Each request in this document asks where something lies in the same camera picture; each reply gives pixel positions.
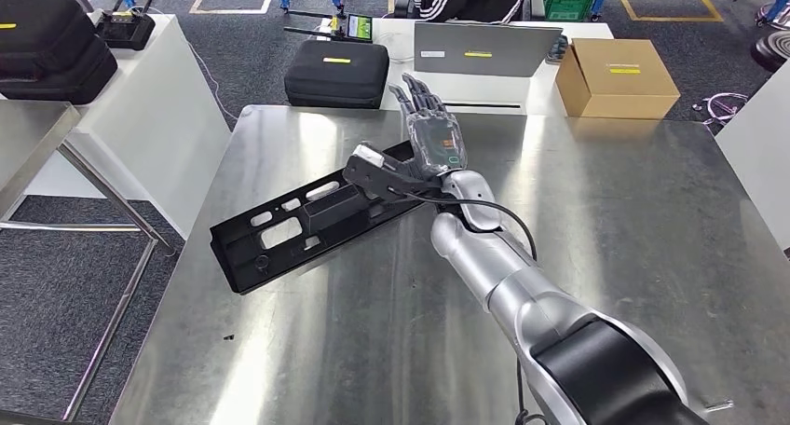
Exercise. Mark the stainless steel table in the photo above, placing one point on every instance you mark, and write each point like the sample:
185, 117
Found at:
617, 224
24, 138

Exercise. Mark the black plastic plate bracket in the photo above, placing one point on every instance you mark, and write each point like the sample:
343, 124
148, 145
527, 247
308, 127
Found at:
247, 255

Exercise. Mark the green screen handheld controller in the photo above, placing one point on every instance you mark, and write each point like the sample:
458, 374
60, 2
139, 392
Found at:
359, 27

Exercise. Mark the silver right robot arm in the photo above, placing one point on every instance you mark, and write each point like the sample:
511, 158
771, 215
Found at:
524, 286

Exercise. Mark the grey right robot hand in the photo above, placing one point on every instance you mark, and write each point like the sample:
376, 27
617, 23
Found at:
438, 144

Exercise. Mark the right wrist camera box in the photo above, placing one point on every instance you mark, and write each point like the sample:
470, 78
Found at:
370, 175

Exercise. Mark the white divider panel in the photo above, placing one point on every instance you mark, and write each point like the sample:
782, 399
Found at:
759, 157
154, 132

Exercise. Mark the silver stand base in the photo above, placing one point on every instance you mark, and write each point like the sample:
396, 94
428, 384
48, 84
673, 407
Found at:
774, 16

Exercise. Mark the black remote controller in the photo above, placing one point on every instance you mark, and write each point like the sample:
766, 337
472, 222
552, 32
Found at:
126, 30

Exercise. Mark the grey hard case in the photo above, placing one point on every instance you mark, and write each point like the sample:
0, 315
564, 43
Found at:
487, 48

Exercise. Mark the small black gadget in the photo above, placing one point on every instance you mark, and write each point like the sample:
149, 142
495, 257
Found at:
558, 48

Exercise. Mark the black carry case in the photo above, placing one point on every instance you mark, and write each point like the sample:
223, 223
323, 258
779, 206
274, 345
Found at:
336, 76
49, 52

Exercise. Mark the black rubber wheel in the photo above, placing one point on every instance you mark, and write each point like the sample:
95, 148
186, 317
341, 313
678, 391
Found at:
774, 52

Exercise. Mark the green plastic crate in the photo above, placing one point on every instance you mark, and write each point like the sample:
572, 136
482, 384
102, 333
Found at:
568, 10

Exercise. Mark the brown cardboard box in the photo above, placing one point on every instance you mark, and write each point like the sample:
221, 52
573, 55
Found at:
617, 82

